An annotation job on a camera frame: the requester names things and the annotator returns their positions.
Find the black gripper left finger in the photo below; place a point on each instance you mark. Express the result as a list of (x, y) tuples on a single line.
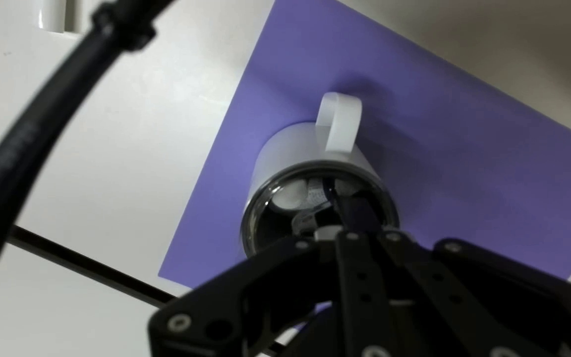
[(357, 290)]

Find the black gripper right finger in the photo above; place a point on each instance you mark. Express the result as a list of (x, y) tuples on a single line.
[(496, 304)]

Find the purple rectangular mat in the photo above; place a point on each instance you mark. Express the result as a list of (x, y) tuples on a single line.
[(470, 151)]

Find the small white tube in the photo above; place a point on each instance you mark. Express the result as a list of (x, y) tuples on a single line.
[(54, 12)]

